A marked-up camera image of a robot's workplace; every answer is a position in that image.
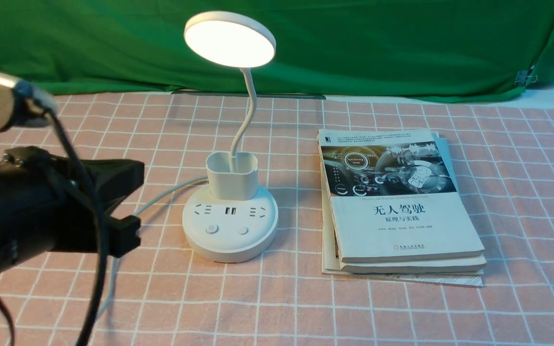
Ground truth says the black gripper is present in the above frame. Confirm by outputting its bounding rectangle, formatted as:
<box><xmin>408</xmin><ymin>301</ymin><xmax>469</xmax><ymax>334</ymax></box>
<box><xmin>0</xmin><ymin>147</ymin><xmax>145</xmax><ymax>273</ymax></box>

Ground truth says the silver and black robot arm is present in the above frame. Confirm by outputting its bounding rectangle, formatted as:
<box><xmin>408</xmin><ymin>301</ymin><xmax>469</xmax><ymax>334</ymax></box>
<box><xmin>0</xmin><ymin>73</ymin><xmax>98</xmax><ymax>273</ymax></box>

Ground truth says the white desk lamp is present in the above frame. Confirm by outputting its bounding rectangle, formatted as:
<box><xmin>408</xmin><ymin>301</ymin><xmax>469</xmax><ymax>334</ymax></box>
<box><xmin>182</xmin><ymin>11</ymin><xmax>278</xmax><ymax>263</ymax></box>

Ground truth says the bottom white book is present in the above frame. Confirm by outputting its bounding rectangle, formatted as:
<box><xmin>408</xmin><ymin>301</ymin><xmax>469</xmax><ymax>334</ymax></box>
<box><xmin>320</xmin><ymin>165</ymin><xmax>484</xmax><ymax>287</ymax></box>

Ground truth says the white book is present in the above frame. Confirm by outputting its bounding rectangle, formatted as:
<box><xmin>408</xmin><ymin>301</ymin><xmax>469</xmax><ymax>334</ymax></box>
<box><xmin>323</xmin><ymin>132</ymin><xmax>488</xmax><ymax>275</ymax></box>
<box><xmin>320</xmin><ymin>165</ymin><xmax>484</xmax><ymax>287</ymax></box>

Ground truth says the top autonomous driving book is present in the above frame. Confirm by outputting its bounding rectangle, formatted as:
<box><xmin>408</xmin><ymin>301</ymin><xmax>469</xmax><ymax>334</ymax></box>
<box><xmin>318</xmin><ymin>128</ymin><xmax>485</xmax><ymax>263</ymax></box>

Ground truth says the green backdrop cloth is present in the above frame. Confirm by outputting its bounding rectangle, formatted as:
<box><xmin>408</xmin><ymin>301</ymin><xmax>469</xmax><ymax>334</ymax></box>
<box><xmin>0</xmin><ymin>0</ymin><xmax>554</xmax><ymax>103</ymax></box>

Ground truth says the middle white book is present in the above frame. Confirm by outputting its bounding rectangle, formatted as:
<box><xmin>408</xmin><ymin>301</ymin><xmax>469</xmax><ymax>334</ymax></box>
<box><xmin>323</xmin><ymin>132</ymin><xmax>488</xmax><ymax>275</ymax></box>

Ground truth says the pink checkered tablecloth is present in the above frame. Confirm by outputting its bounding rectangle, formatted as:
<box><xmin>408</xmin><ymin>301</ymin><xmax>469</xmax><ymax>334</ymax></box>
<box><xmin>0</xmin><ymin>93</ymin><xmax>554</xmax><ymax>346</ymax></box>

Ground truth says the metal backdrop clip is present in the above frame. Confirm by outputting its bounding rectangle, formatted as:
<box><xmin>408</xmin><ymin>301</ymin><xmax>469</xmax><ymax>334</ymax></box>
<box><xmin>514</xmin><ymin>69</ymin><xmax>538</xmax><ymax>88</ymax></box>

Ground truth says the white lamp power cable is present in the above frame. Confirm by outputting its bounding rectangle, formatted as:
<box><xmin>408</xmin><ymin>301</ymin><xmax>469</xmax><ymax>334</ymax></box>
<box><xmin>95</xmin><ymin>175</ymin><xmax>209</xmax><ymax>321</ymax></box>

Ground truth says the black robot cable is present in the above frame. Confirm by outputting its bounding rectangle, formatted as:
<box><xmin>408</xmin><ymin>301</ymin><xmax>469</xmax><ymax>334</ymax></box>
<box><xmin>0</xmin><ymin>94</ymin><xmax>110</xmax><ymax>346</ymax></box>

